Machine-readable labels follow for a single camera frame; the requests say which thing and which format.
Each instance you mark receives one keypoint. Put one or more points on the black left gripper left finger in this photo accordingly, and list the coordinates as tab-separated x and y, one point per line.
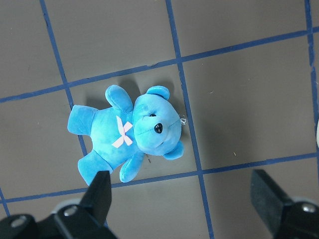
94	205

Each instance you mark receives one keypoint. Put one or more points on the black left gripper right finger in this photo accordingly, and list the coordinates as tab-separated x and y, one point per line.
269	200

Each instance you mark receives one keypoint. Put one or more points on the blue teddy bear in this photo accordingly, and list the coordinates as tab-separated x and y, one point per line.
126	131

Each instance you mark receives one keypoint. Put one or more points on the white trash can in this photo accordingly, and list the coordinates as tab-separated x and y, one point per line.
317	134

